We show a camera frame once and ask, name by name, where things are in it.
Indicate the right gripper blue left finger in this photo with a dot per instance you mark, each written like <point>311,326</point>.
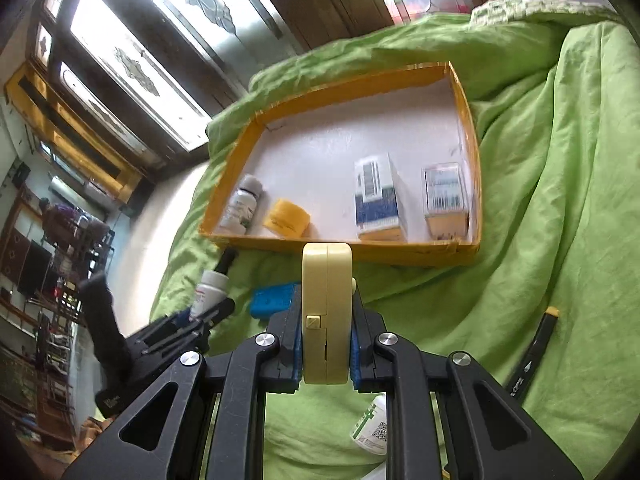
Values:
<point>204,417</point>

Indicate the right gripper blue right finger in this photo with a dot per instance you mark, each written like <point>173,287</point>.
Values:
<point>446,416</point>

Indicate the white bottle green label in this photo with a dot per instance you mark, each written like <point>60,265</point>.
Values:
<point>370,432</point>

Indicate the black marker yellow cap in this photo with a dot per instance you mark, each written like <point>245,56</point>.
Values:
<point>523,374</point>

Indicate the white bottle red label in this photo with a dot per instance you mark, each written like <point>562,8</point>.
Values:
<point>211,290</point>

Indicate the cream plastic case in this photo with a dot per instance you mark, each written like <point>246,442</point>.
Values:
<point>327,289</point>

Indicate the white bottle dark collar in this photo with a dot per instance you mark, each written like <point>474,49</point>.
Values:
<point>239,212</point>

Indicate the small white medicine box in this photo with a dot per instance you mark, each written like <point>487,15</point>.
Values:
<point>446,208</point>

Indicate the blue white medicine box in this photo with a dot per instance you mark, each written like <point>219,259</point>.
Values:
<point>379,214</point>

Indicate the yellow round jar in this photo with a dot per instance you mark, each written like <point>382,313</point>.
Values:
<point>286,219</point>

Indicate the white power adapter plug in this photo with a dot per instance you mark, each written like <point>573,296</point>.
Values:
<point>378,473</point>

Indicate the black marker purple cap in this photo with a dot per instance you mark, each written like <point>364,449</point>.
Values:
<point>226,260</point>

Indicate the yellow cardboard tray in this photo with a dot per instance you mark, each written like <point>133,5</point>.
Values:
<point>304,149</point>

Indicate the white patterned pillow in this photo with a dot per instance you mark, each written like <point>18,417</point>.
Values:
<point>570,13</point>

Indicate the blue battery pack with wires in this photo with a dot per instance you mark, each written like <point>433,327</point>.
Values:
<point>270,300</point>

